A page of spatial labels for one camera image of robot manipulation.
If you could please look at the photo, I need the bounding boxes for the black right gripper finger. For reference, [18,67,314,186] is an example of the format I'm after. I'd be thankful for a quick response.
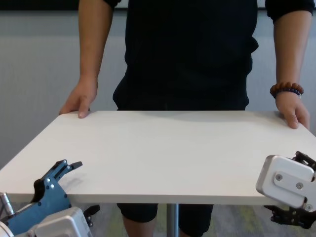
[293,151,316,171]
[263,204,316,229]

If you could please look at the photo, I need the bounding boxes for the person's right lower leg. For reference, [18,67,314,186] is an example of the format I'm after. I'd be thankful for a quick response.
[123,217,168,237]

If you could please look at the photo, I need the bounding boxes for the person's right forearm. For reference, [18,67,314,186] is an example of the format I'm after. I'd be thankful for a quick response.
[78,0,117,83]

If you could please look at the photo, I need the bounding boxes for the person's left forearm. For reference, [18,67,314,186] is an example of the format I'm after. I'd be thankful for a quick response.
[273,13,313,86]

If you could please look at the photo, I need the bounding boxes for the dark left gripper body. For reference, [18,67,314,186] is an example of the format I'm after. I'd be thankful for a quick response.
[4,177,72,235]

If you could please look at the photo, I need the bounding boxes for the brown wooden bead bracelet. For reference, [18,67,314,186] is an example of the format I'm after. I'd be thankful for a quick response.
[270,82,304,99]

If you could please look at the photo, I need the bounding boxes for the black shorts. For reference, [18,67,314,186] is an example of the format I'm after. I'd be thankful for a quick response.
[113,76,249,235]

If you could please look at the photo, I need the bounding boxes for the dark blue bead bracelet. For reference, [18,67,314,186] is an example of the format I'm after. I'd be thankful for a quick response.
[274,88,304,98]

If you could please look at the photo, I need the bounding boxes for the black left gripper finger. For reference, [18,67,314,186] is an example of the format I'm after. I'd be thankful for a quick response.
[44,159,83,185]
[82,204,101,227]

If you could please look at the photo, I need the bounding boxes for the person's left hand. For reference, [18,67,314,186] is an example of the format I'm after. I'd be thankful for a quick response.
[275,92,311,129]

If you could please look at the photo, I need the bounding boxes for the white pedestal table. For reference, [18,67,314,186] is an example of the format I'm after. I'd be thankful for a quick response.
[0,110,316,237]

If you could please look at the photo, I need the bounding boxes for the person's right hand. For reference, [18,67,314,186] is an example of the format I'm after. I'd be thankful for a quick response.
[59,75,99,119]

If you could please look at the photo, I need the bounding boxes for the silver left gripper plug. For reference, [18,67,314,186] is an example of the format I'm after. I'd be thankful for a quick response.
[0,192,14,215]

